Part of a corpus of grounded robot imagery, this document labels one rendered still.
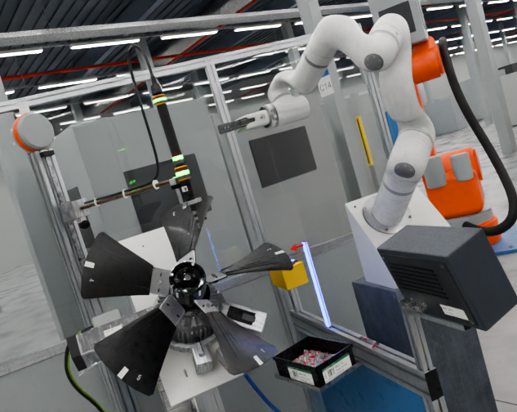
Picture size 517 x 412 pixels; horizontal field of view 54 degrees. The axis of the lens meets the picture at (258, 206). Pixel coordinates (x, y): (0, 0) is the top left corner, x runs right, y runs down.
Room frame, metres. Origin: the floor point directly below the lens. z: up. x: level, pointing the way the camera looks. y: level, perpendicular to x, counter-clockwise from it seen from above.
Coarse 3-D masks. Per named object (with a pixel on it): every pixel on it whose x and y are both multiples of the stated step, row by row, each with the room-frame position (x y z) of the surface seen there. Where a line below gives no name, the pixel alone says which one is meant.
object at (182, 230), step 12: (180, 204) 1.89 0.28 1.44; (204, 204) 1.83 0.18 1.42; (168, 216) 1.89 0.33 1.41; (180, 216) 1.86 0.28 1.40; (192, 216) 1.82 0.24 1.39; (204, 216) 1.79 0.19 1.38; (168, 228) 1.86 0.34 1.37; (180, 228) 1.82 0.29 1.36; (192, 228) 1.78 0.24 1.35; (180, 240) 1.79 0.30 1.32; (192, 240) 1.75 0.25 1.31; (180, 252) 1.77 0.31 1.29
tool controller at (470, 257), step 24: (408, 240) 1.17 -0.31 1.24; (432, 240) 1.10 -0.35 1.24; (456, 240) 1.04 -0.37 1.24; (480, 240) 1.03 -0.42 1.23; (408, 264) 1.14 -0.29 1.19; (432, 264) 1.05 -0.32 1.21; (456, 264) 1.00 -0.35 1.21; (480, 264) 1.02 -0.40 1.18; (408, 288) 1.20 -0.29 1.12; (432, 288) 1.10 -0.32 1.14; (456, 288) 1.02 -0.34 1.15; (480, 288) 1.02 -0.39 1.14; (504, 288) 1.04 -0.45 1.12; (432, 312) 1.16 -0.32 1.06; (456, 312) 1.07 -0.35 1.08; (480, 312) 1.01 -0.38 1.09; (504, 312) 1.03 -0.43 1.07
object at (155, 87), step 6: (150, 78) 1.69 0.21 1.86; (156, 84) 1.68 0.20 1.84; (156, 90) 1.67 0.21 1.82; (162, 90) 1.69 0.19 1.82; (186, 180) 1.68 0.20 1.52; (186, 186) 1.67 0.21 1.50; (186, 192) 1.67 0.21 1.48; (192, 192) 1.68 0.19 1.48; (186, 198) 1.68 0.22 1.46; (192, 198) 1.68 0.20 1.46; (192, 204) 1.68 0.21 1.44; (192, 210) 1.68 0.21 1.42
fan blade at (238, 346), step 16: (208, 320) 1.53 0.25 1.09; (224, 320) 1.58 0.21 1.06; (224, 336) 1.50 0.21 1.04; (240, 336) 1.55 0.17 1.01; (256, 336) 1.60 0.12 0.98; (224, 352) 1.45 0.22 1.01; (240, 352) 1.48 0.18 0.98; (256, 352) 1.51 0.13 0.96; (272, 352) 1.55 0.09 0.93; (240, 368) 1.43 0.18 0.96
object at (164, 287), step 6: (156, 270) 1.66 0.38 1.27; (162, 270) 1.66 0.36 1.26; (156, 276) 1.67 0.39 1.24; (162, 276) 1.66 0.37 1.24; (168, 276) 1.66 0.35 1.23; (156, 282) 1.67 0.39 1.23; (162, 282) 1.67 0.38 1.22; (168, 282) 1.66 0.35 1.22; (150, 288) 1.67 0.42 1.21; (156, 288) 1.67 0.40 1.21; (162, 288) 1.67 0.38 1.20; (168, 288) 1.66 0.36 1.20; (162, 294) 1.67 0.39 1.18
